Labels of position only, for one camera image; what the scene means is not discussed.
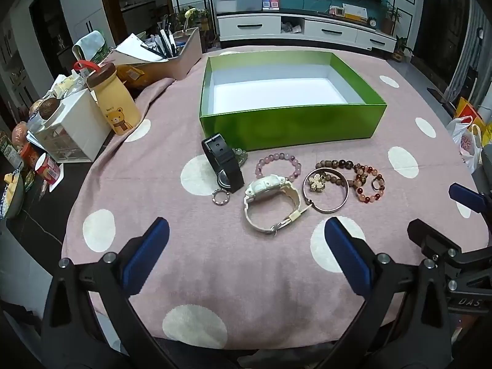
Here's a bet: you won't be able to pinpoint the orange snack bag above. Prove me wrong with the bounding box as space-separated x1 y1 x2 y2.
115 65 145 87

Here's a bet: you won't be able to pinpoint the pink polka dot tablecloth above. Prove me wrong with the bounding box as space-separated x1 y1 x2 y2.
61 48 490 350

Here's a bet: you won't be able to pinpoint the small potted plant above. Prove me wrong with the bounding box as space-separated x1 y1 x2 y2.
394 35 414 62

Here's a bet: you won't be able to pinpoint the bowl of food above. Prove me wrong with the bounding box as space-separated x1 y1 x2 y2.
0 169 26 220

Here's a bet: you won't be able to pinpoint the leafy green plants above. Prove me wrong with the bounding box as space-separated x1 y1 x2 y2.
175 6 211 31

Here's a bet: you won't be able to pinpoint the pink bead bracelet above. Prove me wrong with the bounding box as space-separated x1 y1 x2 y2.
256 154 303 180

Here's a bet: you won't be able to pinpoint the green bead bracelet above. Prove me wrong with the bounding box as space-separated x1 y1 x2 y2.
232 147 249 169

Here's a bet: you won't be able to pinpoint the white plastic bag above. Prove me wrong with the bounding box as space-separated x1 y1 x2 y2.
448 115 484 173

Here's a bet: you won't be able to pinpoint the tall potted plant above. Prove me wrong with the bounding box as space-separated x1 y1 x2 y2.
382 2 402 35

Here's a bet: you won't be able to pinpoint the clear plastic storage bin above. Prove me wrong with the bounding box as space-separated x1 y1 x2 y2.
211 0 266 13

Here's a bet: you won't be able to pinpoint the pink desk organizer box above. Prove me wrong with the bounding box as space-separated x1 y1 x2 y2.
131 27 203 79

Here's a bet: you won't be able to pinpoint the brown bead bracelet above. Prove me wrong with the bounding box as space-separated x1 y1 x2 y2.
315 158 356 185

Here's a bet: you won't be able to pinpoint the green cardboard box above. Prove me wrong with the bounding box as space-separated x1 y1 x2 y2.
199 51 387 152

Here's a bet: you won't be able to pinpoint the white drawer organizer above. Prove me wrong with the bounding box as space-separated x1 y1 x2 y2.
34 88 112 163

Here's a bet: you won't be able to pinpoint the red bead bracelet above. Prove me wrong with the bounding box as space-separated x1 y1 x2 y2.
348 164 385 204

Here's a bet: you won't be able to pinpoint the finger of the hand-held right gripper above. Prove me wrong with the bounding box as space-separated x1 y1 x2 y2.
407 218 467 266
449 183 492 216

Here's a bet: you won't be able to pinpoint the white television cabinet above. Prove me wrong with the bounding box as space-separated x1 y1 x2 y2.
215 8 398 52

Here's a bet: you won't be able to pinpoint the green white packet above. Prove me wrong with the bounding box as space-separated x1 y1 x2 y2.
72 31 110 64

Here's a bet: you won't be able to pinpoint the black wrist watch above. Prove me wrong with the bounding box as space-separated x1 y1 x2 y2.
201 134 245 193

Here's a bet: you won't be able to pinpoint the brown round lid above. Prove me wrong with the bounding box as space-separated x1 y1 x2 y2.
38 98 62 120

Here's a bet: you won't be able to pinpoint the red white instant cup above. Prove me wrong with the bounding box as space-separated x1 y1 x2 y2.
34 153 62 185

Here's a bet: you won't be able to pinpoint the white paper sheets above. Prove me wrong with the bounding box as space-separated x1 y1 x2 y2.
113 34 170 63

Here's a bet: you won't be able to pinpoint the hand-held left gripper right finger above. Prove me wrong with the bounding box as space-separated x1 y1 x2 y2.
315 216 454 369

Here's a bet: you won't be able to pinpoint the white wrist watch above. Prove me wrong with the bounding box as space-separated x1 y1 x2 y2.
243 175 314 236

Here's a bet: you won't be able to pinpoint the bundle of pens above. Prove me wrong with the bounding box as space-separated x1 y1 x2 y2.
148 27 179 58

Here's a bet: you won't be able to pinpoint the yellow bear bottle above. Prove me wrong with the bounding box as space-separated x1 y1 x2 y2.
74 60 141 136

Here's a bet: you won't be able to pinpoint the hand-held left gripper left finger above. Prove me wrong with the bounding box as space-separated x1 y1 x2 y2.
40 217 181 369

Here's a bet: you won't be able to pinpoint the silver bangle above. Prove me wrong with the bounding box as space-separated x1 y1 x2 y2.
302 168 350 213

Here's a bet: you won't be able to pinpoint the gold flower brooch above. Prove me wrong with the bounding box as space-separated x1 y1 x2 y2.
307 174 327 193

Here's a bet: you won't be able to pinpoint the yellow paper bag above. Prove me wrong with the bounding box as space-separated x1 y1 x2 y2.
455 98 492 131

